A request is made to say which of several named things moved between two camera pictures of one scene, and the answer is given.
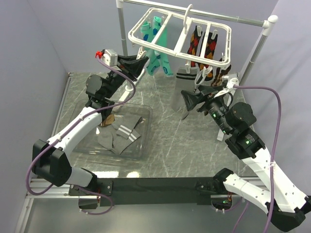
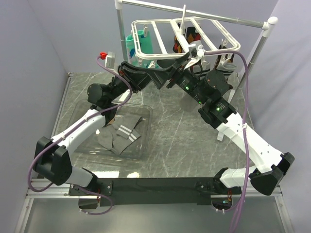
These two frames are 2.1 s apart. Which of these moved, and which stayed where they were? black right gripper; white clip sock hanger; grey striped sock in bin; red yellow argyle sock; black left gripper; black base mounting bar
Moved: black right gripper; white clip sock hanger; red yellow argyle sock; black left gripper
Stayed: grey striped sock in bin; black base mounting bar
